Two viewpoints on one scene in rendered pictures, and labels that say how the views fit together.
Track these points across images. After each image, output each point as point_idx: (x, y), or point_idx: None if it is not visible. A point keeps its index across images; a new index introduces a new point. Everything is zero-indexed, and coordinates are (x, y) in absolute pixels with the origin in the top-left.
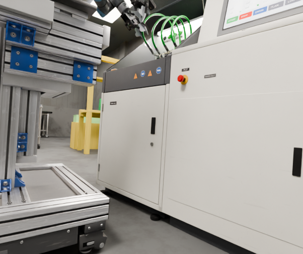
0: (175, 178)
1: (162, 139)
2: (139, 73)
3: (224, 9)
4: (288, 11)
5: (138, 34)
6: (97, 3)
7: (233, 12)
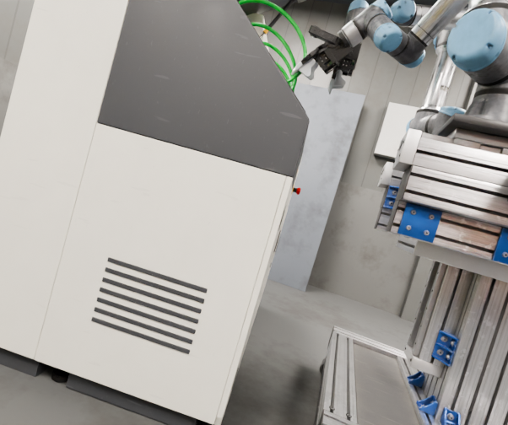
0: (263, 288)
1: (272, 255)
2: (299, 164)
3: None
4: None
5: (305, 71)
6: (402, 60)
7: None
